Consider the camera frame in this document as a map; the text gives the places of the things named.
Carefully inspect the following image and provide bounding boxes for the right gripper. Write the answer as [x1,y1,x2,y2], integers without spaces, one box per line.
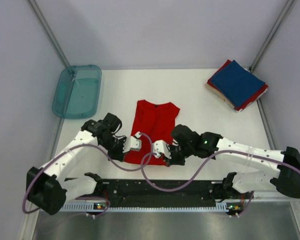
[163,143,194,166]

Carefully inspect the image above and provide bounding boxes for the red t shirt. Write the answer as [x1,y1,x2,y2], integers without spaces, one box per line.
[124,100,180,166]
[206,59,269,111]

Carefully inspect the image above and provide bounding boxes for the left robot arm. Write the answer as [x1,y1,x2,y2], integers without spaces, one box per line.
[22,113,127,215]

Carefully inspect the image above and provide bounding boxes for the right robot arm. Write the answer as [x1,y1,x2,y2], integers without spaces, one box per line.
[154,124,300,199]

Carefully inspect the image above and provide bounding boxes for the teal plastic bin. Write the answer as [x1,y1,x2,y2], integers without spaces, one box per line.
[52,64,102,120]

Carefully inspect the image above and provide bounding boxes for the folded cream t shirt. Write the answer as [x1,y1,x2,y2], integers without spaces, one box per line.
[204,83,235,109]

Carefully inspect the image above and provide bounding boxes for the folded blue t shirt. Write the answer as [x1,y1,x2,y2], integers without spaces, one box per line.
[210,59,266,107]

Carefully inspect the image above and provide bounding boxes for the folded red t shirt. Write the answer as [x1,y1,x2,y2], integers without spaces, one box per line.
[206,59,269,111]

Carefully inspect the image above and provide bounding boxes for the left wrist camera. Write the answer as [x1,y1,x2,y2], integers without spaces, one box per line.
[123,131,142,153]

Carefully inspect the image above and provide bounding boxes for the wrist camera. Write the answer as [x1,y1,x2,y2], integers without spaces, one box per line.
[152,140,171,159]
[123,131,142,153]

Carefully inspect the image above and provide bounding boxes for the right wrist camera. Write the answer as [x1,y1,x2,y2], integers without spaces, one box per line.
[152,140,171,159]

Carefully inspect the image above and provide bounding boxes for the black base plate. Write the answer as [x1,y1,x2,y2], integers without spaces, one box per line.
[92,179,251,207]

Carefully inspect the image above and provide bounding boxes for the grey cable duct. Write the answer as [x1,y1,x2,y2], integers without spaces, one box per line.
[59,200,243,213]

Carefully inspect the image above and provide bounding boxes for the left aluminium frame post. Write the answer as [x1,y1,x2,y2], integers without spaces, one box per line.
[27,0,70,68]

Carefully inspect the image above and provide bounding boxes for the aluminium frame post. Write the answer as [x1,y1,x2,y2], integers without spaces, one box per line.
[27,0,70,68]
[248,0,297,73]

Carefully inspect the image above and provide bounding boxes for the right aluminium frame post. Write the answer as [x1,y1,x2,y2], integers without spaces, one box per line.
[248,0,297,73]

